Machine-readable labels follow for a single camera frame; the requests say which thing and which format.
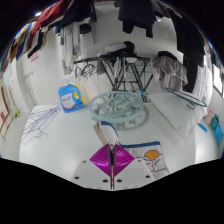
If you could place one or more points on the black hanging trousers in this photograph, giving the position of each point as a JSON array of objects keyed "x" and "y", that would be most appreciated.
[{"x": 126, "y": 15}]

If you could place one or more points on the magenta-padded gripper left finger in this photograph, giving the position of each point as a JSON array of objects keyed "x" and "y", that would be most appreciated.
[{"x": 100, "y": 170}]

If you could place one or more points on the white pillow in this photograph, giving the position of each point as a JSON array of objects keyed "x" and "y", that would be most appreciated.
[{"x": 176, "y": 115}]

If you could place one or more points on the round teal peg hanger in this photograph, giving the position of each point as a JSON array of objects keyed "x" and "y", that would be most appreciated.
[{"x": 115, "y": 105}]

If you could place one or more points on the yellow detergent bottle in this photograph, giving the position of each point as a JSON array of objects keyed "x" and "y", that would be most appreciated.
[{"x": 80, "y": 95}]

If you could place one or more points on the cartoon print towel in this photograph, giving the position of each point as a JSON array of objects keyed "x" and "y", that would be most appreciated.
[{"x": 148, "y": 156}]

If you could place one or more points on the dark grey hanging garment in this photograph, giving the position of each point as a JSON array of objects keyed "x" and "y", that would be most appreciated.
[{"x": 145, "y": 16}]

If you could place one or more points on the black folding drying rack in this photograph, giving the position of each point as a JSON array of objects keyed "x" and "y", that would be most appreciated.
[{"x": 116, "y": 66}]

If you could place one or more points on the pink bucket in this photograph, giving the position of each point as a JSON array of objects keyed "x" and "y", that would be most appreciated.
[{"x": 209, "y": 116}]

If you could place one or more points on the row of colourful hanging clothes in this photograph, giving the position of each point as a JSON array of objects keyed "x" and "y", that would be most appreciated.
[{"x": 26, "y": 41}]

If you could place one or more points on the blue plastic basket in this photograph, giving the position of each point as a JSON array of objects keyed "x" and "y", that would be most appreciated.
[{"x": 219, "y": 133}]

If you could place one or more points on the blue detergent bottle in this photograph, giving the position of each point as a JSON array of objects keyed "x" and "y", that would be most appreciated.
[{"x": 68, "y": 100}]

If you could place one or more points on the teal clothes hanger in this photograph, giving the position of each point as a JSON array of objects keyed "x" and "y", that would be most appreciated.
[{"x": 190, "y": 98}]

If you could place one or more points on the black hanging clothes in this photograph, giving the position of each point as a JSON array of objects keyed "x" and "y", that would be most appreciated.
[{"x": 191, "y": 46}]

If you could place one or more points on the teal plastic basket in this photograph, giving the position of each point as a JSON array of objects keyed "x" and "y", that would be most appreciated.
[{"x": 215, "y": 122}]

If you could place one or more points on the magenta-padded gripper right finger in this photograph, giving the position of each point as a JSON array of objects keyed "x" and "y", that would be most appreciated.
[{"x": 126, "y": 170}]

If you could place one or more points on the grey shirt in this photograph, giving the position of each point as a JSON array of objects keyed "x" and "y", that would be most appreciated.
[{"x": 170, "y": 71}]

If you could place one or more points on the red hanging jersey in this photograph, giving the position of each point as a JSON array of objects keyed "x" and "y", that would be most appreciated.
[{"x": 50, "y": 15}]

